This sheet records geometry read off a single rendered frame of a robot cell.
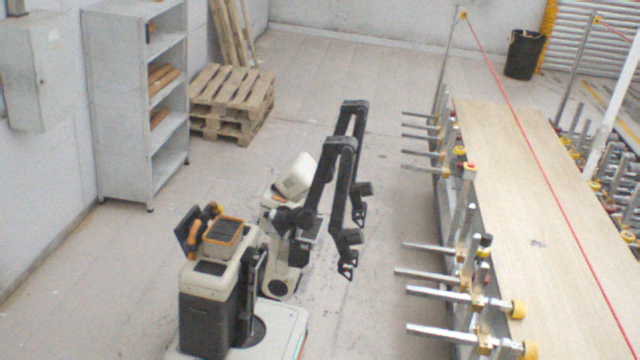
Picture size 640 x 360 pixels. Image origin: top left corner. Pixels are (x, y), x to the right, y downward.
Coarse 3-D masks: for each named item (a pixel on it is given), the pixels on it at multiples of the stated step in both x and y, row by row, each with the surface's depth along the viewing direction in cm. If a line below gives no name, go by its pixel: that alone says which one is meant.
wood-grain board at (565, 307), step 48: (480, 144) 408; (480, 192) 341; (528, 192) 348; (576, 192) 356; (528, 240) 298; (624, 240) 309; (528, 288) 261; (576, 288) 265; (624, 288) 270; (528, 336) 232; (576, 336) 235
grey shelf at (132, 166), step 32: (128, 0) 406; (96, 32) 375; (128, 32) 372; (160, 32) 447; (96, 64) 387; (128, 64) 383; (160, 64) 475; (96, 96) 398; (128, 96) 395; (160, 96) 422; (96, 128) 413; (128, 128) 407; (160, 128) 460; (96, 160) 424; (128, 160) 421; (160, 160) 490; (128, 192) 435
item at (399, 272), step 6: (396, 270) 269; (402, 270) 269; (408, 270) 270; (414, 270) 270; (402, 276) 269; (408, 276) 269; (414, 276) 268; (420, 276) 268; (426, 276) 267; (432, 276) 268; (438, 276) 268; (444, 276) 269; (438, 282) 268; (444, 282) 268; (450, 282) 267; (456, 282) 267
